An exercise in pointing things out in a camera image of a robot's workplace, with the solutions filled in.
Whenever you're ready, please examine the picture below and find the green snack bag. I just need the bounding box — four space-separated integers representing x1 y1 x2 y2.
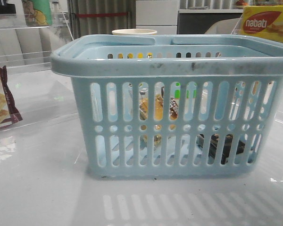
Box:
22 0 52 26

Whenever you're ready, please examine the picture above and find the yellow nabati wafer box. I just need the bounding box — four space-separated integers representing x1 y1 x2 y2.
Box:
239 5 283 43

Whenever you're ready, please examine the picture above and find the clear acrylic left display shelf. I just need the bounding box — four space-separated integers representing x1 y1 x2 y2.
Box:
0 11 79 139

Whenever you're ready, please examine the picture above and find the yellow popcorn cup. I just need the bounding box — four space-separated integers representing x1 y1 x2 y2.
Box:
112 28 157 36

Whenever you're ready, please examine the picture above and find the black tissue pack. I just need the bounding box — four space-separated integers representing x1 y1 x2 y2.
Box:
193 133 258 167

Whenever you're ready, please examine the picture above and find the light blue plastic basket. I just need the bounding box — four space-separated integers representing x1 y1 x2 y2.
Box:
51 35 270 178

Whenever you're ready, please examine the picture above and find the clear acrylic right display shelf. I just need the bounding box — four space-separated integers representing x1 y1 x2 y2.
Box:
217 36 283 133

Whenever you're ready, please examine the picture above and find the bread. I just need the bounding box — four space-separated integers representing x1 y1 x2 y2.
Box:
139 86 179 148

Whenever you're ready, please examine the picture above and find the white cabinet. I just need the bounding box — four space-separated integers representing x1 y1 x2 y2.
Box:
135 0 180 34

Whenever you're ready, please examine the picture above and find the clear acrylic display shelf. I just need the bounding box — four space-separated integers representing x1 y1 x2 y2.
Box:
217 36 283 133
0 11 79 139

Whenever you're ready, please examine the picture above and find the maroon almond cracker packet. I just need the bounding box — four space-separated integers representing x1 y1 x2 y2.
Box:
0 66 23 129

